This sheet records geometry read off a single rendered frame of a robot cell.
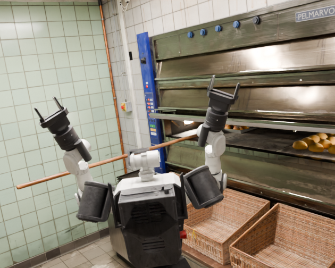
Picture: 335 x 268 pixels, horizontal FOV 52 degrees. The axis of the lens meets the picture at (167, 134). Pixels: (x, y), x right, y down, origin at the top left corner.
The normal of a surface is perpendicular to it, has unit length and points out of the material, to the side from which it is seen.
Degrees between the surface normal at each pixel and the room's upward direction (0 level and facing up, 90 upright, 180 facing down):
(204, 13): 90
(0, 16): 90
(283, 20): 92
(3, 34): 90
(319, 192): 70
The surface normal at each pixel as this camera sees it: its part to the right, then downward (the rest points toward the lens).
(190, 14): -0.80, 0.21
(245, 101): -0.79, -0.14
